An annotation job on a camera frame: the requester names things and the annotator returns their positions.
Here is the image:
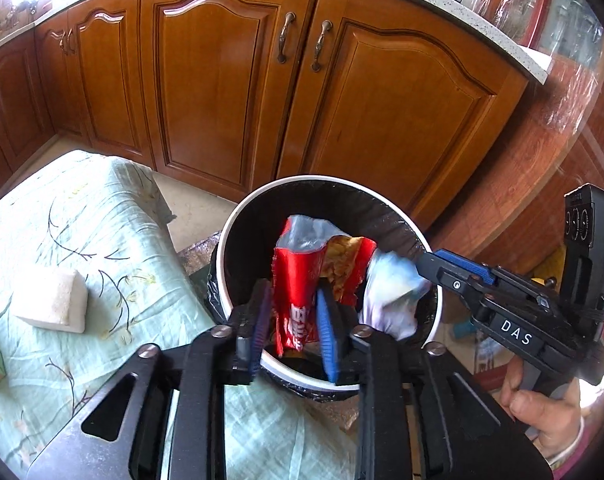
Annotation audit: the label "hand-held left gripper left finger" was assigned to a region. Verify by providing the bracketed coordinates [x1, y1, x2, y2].
[29, 280, 275, 480]

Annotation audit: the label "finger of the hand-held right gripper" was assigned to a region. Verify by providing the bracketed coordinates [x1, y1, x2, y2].
[434, 249, 500, 283]
[416, 252, 488, 307]

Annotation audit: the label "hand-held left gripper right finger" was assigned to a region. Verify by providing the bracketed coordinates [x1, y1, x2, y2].
[316, 285, 555, 480]

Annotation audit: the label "silvery white wrapper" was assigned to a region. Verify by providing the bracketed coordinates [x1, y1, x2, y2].
[359, 250, 433, 343]

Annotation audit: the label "red snack bag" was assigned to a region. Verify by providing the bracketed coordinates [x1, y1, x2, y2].
[272, 215, 377, 358]

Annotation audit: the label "white rimmed bin with black bag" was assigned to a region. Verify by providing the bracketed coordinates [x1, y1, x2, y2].
[204, 175, 440, 403]

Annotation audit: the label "person's right forearm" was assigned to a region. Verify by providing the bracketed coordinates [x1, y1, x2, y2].
[544, 400, 604, 476]

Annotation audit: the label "person's right hand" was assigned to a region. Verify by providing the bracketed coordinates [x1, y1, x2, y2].
[499, 359, 582, 461]

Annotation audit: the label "white foam block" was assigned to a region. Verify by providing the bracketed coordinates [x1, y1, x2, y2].
[13, 267, 89, 335]

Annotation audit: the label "light green floral tablecloth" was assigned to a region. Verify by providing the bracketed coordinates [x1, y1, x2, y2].
[0, 150, 363, 480]

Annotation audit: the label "speckled white countertop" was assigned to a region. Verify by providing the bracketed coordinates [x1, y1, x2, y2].
[0, 0, 553, 83]

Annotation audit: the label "wooden lower cabinets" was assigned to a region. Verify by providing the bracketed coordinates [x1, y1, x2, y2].
[0, 0, 530, 231]

